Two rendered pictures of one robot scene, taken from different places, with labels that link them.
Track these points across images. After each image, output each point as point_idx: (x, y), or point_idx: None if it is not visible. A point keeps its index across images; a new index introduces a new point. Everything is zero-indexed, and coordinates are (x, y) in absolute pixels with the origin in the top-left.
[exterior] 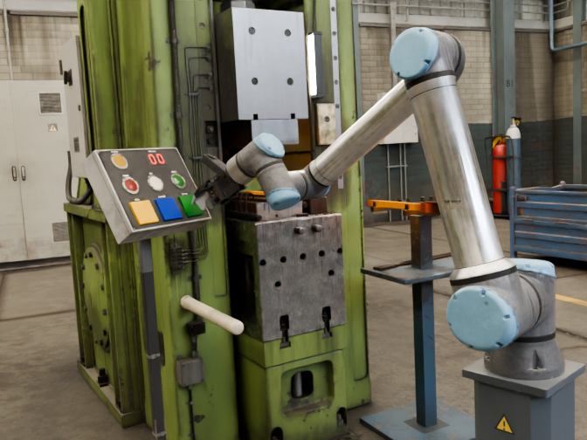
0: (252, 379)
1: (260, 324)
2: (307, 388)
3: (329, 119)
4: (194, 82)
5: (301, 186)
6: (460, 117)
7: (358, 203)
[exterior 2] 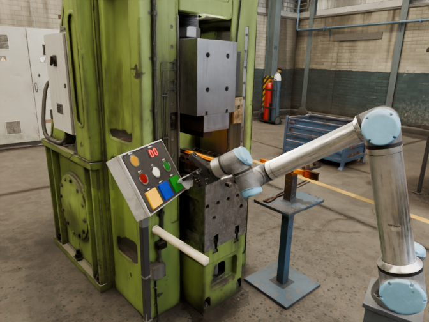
0: (192, 269)
1: (203, 242)
2: (220, 269)
3: (239, 107)
4: (165, 87)
5: (262, 182)
6: (405, 172)
7: None
